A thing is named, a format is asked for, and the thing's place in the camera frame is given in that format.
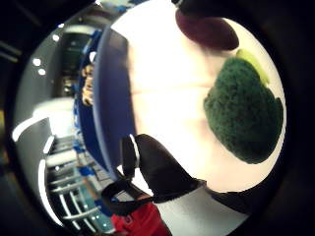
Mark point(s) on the dark red soft toy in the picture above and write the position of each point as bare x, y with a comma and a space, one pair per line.
206, 31

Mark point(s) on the the person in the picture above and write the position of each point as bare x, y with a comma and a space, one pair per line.
141, 221

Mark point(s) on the white metal railing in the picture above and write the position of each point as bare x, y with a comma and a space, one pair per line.
77, 200

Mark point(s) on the blue banner with yellow print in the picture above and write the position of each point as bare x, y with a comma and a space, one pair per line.
86, 95

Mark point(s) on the green broccoli soft toy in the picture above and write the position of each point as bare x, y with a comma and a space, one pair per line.
244, 111

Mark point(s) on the round ceiling lamp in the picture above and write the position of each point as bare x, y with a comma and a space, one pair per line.
55, 37
36, 61
41, 71

